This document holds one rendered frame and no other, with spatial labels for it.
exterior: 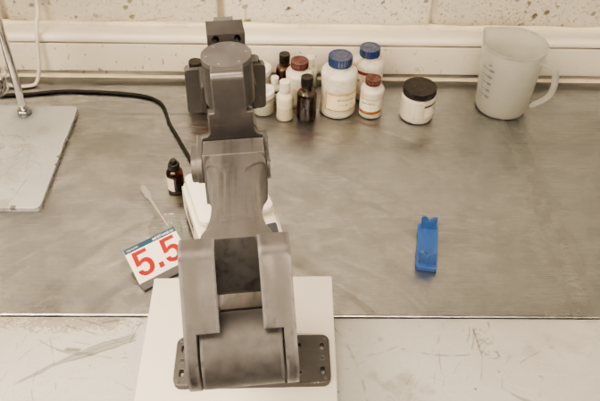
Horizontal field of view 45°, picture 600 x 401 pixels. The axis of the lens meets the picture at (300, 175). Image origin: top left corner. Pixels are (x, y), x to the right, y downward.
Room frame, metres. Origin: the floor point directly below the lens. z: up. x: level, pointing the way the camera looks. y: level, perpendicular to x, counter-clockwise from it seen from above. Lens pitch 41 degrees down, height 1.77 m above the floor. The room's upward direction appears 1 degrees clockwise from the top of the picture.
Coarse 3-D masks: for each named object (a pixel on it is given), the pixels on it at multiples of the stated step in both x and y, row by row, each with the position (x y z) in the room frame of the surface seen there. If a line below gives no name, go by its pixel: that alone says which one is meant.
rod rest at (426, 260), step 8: (424, 216) 0.86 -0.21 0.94; (424, 224) 0.86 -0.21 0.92; (432, 224) 0.85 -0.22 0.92; (424, 232) 0.85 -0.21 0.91; (432, 232) 0.85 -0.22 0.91; (424, 240) 0.83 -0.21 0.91; (432, 240) 0.83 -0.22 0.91; (416, 248) 0.81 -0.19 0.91; (424, 248) 0.81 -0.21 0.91; (432, 248) 0.81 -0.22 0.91; (416, 256) 0.79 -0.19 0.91; (424, 256) 0.78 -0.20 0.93; (432, 256) 0.78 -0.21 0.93; (416, 264) 0.78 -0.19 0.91; (424, 264) 0.78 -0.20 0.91; (432, 264) 0.78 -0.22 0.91
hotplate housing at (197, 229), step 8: (184, 184) 0.89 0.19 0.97; (184, 192) 0.87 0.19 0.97; (184, 200) 0.87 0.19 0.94; (184, 208) 0.89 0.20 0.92; (192, 208) 0.83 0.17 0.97; (272, 208) 0.84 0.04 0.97; (192, 216) 0.82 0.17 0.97; (264, 216) 0.82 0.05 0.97; (272, 216) 0.82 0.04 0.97; (192, 224) 0.82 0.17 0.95; (200, 224) 0.79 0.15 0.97; (192, 232) 0.83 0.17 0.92; (200, 232) 0.78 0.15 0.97
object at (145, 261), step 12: (156, 240) 0.79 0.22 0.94; (168, 240) 0.79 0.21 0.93; (132, 252) 0.76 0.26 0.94; (144, 252) 0.77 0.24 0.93; (156, 252) 0.77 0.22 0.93; (168, 252) 0.78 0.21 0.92; (132, 264) 0.75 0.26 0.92; (144, 264) 0.75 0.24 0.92; (156, 264) 0.76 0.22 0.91; (168, 264) 0.76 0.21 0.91; (144, 276) 0.74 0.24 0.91
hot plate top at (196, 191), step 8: (192, 184) 0.87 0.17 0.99; (200, 184) 0.87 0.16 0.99; (192, 192) 0.85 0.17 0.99; (200, 192) 0.85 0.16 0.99; (192, 200) 0.83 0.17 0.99; (200, 200) 0.83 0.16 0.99; (200, 208) 0.81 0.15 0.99; (208, 208) 0.81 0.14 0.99; (264, 208) 0.81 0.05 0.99; (200, 216) 0.79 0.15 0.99; (208, 216) 0.79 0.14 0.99
